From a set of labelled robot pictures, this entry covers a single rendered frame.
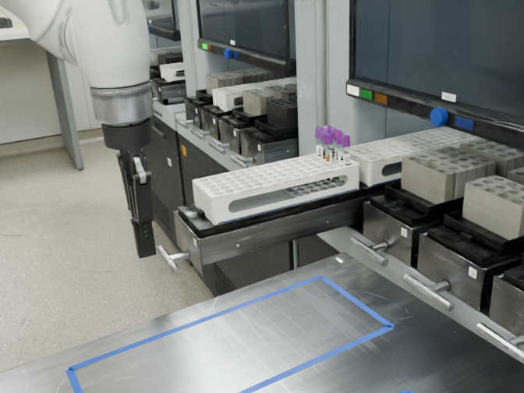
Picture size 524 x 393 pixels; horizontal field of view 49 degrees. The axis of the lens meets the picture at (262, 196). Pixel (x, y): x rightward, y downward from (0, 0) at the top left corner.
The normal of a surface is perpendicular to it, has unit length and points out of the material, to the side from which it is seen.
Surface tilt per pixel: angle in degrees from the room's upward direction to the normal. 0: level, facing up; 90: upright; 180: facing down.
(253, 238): 90
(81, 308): 0
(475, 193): 90
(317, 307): 0
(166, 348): 0
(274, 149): 90
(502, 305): 90
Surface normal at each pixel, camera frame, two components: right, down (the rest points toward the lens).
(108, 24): 0.23, 0.26
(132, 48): 0.69, 0.26
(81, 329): -0.05, -0.92
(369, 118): 0.44, 0.33
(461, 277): -0.90, 0.22
